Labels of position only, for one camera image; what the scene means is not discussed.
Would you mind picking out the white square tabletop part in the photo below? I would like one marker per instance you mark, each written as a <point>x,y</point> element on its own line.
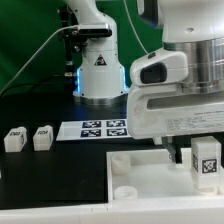
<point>145,174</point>

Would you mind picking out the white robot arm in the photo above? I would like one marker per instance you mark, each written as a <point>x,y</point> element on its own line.
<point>194,27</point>

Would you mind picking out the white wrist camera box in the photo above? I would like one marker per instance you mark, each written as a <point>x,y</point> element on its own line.
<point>159,67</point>

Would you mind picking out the white front rail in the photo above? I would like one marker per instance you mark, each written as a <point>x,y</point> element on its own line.
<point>190,210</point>

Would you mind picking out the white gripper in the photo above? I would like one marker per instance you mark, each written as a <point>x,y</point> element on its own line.
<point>162,111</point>

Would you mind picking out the white marker sheet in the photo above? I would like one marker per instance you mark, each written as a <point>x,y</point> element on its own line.
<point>93,129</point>

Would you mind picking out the black background camera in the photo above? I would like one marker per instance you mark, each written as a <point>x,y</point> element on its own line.
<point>94,30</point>

